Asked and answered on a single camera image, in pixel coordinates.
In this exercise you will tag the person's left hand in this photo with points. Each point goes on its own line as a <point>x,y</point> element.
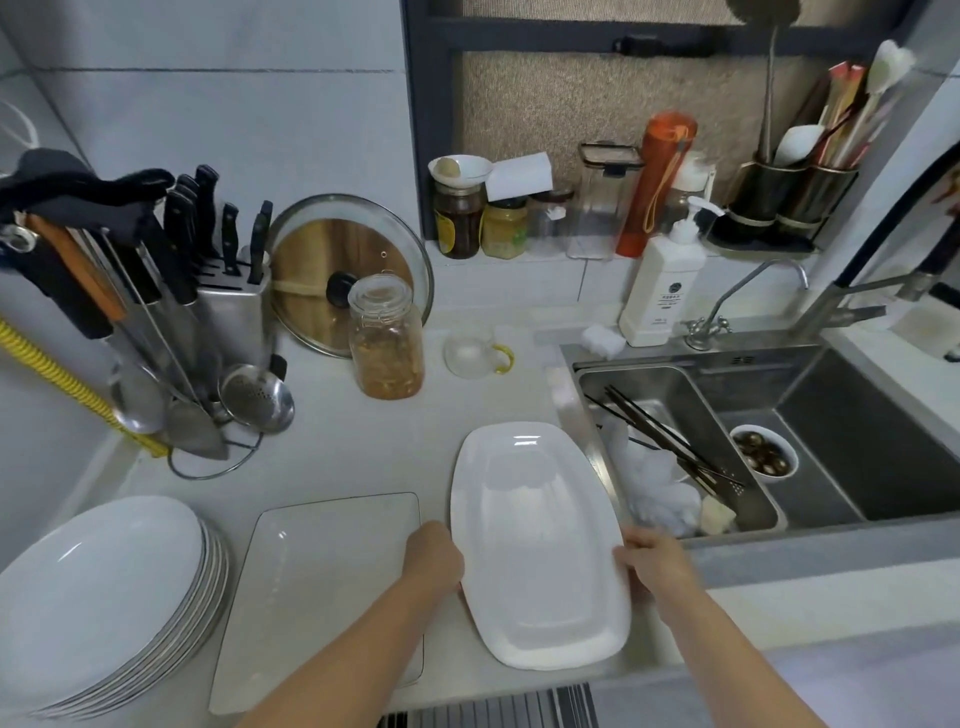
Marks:
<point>433,559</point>

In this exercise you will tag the person's right hand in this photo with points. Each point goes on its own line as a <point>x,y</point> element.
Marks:
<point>660,570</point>

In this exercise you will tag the white rectangular plate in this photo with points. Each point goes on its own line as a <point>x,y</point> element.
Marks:
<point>532,540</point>

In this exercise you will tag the white square plate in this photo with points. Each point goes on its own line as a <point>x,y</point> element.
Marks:
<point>315,570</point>

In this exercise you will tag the stack of round white plates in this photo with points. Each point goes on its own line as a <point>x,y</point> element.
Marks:
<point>90,585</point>

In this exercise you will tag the person's right forearm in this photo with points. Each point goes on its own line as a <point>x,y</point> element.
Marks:
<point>735,667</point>

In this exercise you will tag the person's left forearm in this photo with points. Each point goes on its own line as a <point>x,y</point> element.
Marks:
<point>352,660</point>

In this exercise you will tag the white countertop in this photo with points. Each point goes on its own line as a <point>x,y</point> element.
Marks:
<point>360,450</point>

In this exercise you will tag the pale yellow sponge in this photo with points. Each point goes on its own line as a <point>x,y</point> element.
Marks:
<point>718,516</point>

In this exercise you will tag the white plastic bag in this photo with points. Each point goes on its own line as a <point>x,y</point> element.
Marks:
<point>660,487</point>

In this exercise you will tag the stainless steel sink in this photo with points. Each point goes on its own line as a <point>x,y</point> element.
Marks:
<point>825,450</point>

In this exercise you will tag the glass jar with pickles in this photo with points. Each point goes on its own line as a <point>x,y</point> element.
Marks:
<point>386,352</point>

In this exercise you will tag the white sponge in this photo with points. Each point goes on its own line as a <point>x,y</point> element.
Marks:
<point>602,340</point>

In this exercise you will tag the chrome faucet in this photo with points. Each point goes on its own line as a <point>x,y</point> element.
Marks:
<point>705,330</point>

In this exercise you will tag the steel spatula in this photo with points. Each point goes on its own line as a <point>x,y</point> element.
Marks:
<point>195,435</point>

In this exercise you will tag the glass pot lid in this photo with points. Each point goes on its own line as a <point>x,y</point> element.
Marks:
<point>341,289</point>

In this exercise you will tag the steel knife holder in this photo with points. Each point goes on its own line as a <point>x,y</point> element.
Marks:
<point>232,322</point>

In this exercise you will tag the wooden cutting board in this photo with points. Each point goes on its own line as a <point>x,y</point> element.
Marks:
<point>315,255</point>

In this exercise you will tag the yellow glass jar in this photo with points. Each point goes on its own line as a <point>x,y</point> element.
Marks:
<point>504,232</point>

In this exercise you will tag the dark glass jar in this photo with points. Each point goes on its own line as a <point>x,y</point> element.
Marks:
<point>457,221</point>

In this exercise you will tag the grey pull-out faucet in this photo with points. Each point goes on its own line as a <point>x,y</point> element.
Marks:
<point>855,292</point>

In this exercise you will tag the small clear jar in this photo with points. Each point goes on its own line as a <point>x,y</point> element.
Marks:
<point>549,221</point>

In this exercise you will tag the clear plastic container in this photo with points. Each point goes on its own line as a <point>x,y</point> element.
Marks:
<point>600,202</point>

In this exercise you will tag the clear bottle white cap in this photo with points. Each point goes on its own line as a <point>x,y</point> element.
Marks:
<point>690,187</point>

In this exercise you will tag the small white dish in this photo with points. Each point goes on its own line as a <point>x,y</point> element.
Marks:
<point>465,169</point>

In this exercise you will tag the white paper box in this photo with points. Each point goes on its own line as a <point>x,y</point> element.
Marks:
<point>521,176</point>

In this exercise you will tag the white silicone spatula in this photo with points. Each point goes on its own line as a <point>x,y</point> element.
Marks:
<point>795,146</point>

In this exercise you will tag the bundle of wrapped chopsticks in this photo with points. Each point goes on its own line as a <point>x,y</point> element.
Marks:
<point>840,105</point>

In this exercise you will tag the black cloth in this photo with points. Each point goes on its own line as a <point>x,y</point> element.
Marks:
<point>67,187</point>

